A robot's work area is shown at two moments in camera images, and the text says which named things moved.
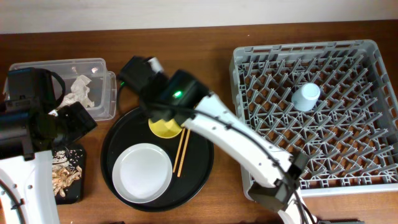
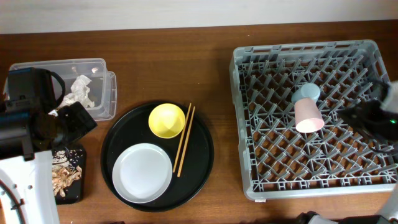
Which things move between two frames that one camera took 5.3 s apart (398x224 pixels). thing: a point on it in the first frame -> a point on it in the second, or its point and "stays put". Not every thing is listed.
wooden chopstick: (180, 150) stays put
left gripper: (82, 122) stays put
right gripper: (149, 104) -> (362, 119)
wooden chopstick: (184, 152) stays put
